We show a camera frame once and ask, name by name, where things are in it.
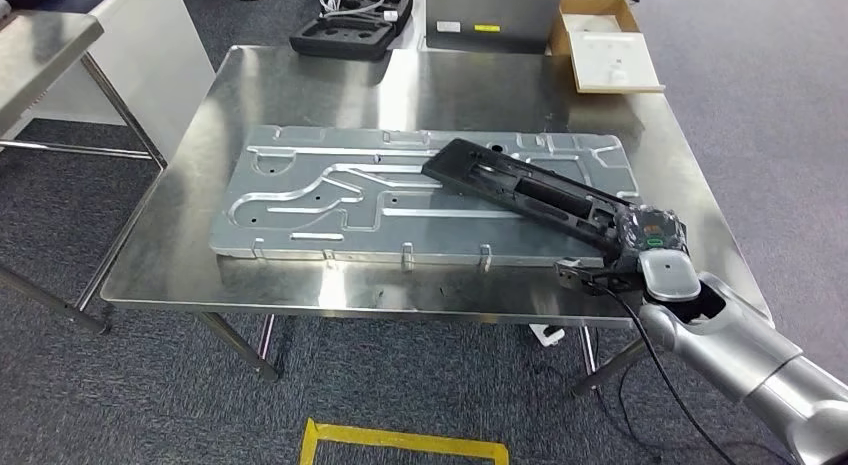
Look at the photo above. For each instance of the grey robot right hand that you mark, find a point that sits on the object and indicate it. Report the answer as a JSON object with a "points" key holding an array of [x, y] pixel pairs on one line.
{"points": [[652, 230]]}

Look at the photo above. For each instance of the long black plastic part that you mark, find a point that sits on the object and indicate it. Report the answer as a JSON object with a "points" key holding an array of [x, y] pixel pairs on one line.
{"points": [[530, 187]]}

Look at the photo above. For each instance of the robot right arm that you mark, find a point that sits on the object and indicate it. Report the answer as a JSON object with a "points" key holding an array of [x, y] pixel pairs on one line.
{"points": [[735, 349]]}

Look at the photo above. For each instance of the stainless steel workbench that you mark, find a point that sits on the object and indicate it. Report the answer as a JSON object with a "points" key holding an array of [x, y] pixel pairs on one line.
{"points": [[397, 91]]}

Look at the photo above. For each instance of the white power strip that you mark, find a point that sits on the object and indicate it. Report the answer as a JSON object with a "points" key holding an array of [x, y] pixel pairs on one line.
{"points": [[546, 335]]}

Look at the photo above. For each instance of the cardboard box with white insert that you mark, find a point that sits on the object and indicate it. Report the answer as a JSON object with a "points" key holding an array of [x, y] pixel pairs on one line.
{"points": [[613, 61]]}

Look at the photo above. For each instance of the grey case with yellow label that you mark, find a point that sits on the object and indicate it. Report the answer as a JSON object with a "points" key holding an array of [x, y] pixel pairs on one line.
{"points": [[493, 15]]}

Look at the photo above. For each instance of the yellow floor tape outline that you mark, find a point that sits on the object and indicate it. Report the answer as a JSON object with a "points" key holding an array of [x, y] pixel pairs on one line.
{"points": [[397, 439]]}

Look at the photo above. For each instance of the stamped silver metal plate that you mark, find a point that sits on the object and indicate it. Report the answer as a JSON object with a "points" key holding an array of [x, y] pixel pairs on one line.
{"points": [[318, 204]]}

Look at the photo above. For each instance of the black foam case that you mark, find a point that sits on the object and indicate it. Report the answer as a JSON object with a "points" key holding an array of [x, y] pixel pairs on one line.
{"points": [[344, 41]]}

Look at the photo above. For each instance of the white cabinet block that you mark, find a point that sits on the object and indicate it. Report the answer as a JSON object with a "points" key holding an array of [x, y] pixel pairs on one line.
{"points": [[152, 58]]}

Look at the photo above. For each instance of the stainless steel side table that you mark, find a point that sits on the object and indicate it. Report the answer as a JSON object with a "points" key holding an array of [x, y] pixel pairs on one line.
{"points": [[40, 58]]}

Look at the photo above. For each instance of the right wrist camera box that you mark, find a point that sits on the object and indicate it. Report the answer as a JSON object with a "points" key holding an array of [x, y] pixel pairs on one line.
{"points": [[586, 274]]}

